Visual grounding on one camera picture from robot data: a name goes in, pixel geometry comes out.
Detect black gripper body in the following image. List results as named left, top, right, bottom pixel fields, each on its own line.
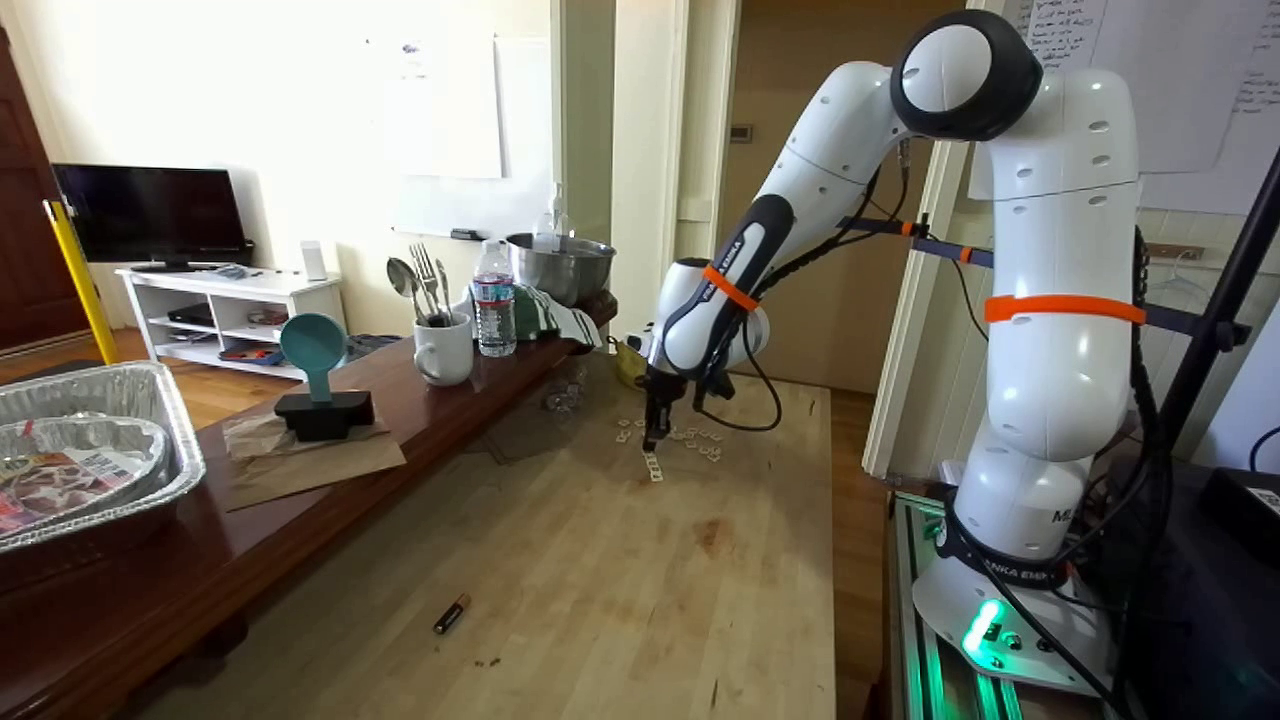
left=642, top=364, right=687, bottom=416

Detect green striped white towel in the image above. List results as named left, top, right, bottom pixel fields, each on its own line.
left=513, top=284, right=610, bottom=357

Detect steel mixing bowl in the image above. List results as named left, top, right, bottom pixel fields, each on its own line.
left=509, top=228, right=622, bottom=307

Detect clear plastic water bottle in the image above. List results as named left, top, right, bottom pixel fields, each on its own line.
left=465, top=238, right=526, bottom=364

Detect white mug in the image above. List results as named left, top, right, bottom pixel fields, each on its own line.
left=409, top=307, right=479, bottom=394

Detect metal fork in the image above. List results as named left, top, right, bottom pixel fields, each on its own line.
left=405, top=242, right=458, bottom=320

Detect white leaning board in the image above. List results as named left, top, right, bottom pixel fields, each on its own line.
left=861, top=132, right=998, bottom=488

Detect small black marker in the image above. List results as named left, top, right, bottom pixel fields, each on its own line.
left=427, top=593, right=476, bottom=640

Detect metal spoon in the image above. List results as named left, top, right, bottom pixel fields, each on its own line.
left=383, top=251, right=427, bottom=325

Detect blue bar clamp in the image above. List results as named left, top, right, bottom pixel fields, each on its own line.
left=900, top=217, right=1255, bottom=339

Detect black block base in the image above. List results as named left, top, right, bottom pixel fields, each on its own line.
left=273, top=385, right=381, bottom=446

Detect brown paper sheet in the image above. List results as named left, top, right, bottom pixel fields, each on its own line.
left=213, top=400, right=411, bottom=516

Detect teal round scoop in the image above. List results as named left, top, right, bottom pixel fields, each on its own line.
left=276, top=307, right=356, bottom=400

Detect brown wooden door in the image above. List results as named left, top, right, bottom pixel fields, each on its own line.
left=700, top=0, right=970, bottom=400

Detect white television shelf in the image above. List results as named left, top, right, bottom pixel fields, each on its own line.
left=118, top=262, right=354, bottom=387

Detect aluminium foil tray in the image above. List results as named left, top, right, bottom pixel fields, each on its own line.
left=0, top=357, right=213, bottom=559

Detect black television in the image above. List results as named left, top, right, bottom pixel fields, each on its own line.
left=53, top=159, right=260, bottom=274

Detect dark wooden table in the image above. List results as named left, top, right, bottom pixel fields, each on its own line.
left=0, top=284, right=623, bottom=720

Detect black tripod pole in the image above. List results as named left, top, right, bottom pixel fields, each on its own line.
left=1149, top=141, right=1280, bottom=465

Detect black controller box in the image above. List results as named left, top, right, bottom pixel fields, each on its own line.
left=1106, top=465, right=1280, bottom=720

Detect yellow stick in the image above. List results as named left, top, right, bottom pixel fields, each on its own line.
left=37, top=198, right=123, bottom=368

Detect colourful printed paper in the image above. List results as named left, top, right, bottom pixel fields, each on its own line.
left=0, top=408, right=173, bottom=542

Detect white poster with writing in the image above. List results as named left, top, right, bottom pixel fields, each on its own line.
left=966, top=0, right=1280, bottom=219

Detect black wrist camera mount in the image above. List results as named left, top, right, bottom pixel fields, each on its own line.
left=692, top=364, right=746, bottom=412

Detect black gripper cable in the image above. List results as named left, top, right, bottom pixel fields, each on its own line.
left=686, top=156, right=946, bottom=441

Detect orange cable strap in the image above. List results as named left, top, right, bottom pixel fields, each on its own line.
left=980, top=288, right=1152, bottom=327
left=700, top=262, right=763, bottom=320

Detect white wall board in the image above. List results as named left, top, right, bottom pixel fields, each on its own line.
left=354, top=26, right=563, bottom=246

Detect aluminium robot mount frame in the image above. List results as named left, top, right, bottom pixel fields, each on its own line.
left=879, top=488, right=1136, bottom=720

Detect black base cables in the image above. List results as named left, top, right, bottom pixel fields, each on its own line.
left=1034, top=472, right=1145, bottom=720

